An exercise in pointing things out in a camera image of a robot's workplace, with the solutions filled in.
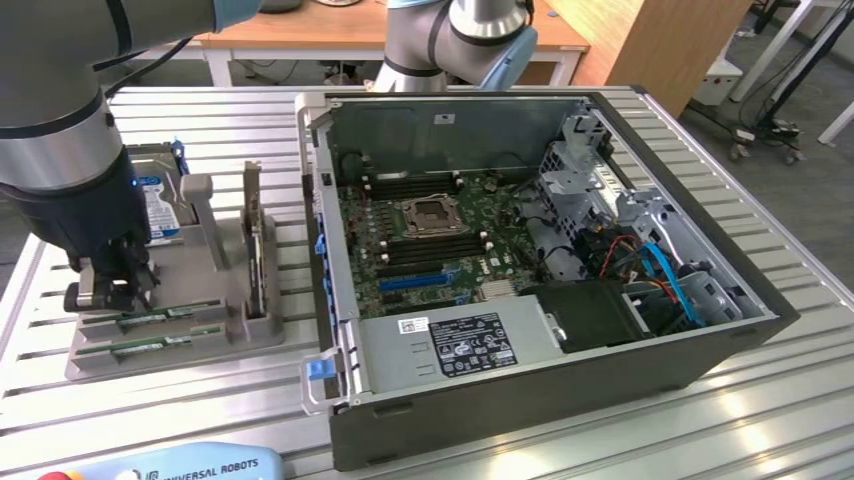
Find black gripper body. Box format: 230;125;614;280
0;147;155;274

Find green RAM stick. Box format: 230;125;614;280
110;324;226;355
116;304;226;327

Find black RAM slot bank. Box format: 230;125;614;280
380;230;494;265
367;170;464;200

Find grey parts rack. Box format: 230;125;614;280
63;159;290;382

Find hard disk with blue label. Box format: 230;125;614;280
124;141;190;247

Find graphics card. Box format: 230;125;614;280
238;159;276;322

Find blue case latch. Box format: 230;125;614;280
304;356;336;382

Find Universal Robots teach pendant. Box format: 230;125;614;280
0;441;286;480

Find blue expansion slot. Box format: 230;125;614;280
378;271;450;295

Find grey power supply with label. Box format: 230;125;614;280
355;294;567;394

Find CPU socket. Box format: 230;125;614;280
395;191;470;237

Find green motherboard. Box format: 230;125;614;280
336;168;543;321

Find silver chipset heatsink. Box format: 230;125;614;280
478;280;520;302

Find black open PC case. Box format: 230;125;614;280
294;83;803;474

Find black fan shroud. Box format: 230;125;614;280
518;279;653;355

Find metal disk bay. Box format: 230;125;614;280
532;113;675;241

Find wooden cabinet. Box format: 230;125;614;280
571;0;757;119

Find wooden desk with white frame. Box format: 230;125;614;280
191;0;593;89

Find red and yellow power wires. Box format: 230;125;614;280
597;234;673;296

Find blue disk wire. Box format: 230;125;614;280
638;241;703;329

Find white desk frame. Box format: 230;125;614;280
729;0;854;146

